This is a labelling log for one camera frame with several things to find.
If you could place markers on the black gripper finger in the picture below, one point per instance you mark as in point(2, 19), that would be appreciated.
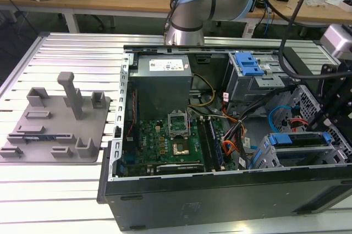
point(328, 80)
point(331, 119)

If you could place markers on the hard disk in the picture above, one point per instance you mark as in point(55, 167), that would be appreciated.
point(280, 139)

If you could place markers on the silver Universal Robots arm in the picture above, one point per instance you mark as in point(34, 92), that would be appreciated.
point(192, 5)

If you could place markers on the black RAM slot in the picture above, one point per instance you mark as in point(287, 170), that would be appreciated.
point(204, 143)

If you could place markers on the blue drive cage latch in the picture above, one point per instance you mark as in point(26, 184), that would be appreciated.
point(249, 65)

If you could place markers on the metal optical drive cage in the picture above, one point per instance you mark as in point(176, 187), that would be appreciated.
point(247, 88)

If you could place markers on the CPU socket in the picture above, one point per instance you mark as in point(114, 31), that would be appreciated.
point(181, 148)

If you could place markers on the black graphics card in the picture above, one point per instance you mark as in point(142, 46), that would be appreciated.
point(180, 168)

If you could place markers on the black open PC case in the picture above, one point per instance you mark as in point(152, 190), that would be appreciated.
point(192, 203)

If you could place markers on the grey power supply unit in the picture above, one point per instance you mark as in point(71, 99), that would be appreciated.
point(160, 88)

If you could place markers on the green motherboard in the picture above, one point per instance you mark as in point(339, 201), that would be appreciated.
point(154, 143)

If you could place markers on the wooden desk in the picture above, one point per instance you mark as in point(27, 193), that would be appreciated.
point(110, 1)

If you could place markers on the grey parts rack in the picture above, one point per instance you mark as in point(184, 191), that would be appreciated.
point(55, 140)

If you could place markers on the RAM stick on rack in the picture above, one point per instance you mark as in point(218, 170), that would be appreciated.
point(37, 137)

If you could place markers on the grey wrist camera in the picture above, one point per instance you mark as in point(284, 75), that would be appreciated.
point(336, 41)

